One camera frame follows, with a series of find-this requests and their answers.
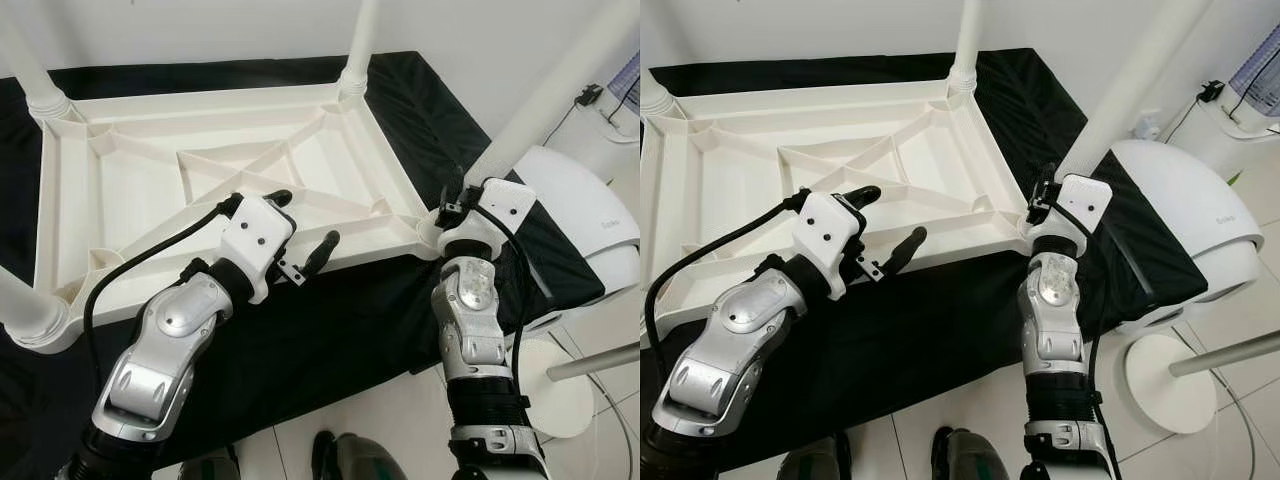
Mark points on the white plastic table top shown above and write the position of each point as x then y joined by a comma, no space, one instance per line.
120,180
720,180

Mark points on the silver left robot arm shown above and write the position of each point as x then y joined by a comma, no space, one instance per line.
170,330
740,330

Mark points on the black table cloth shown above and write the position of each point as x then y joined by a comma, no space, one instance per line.
330,330
930,330

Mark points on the black power plug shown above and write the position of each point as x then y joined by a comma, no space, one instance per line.
588,97
1212,92

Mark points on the white box appliance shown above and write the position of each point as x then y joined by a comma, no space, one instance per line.
620,140
1240,140

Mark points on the green strip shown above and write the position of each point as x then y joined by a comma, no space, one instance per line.
1238,178

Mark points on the grey robot right leg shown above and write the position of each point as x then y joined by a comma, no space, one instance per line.
975,458
360,460

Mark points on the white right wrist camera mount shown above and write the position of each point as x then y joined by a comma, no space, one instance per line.
505,205
1085,198

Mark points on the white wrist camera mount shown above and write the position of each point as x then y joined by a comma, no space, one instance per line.
1085,198
825,230
255,235
505,205

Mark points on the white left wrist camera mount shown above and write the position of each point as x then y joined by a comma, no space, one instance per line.
255,235
825,230

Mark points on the white wall socket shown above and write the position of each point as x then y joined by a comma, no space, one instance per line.
1150,125

